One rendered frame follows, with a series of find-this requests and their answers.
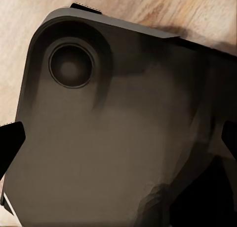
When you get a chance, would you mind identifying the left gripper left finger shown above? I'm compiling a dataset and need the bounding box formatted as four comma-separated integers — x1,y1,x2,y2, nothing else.
0,121,26,181

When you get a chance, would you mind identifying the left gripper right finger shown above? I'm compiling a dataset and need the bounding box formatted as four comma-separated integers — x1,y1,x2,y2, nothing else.
221,121,237,161

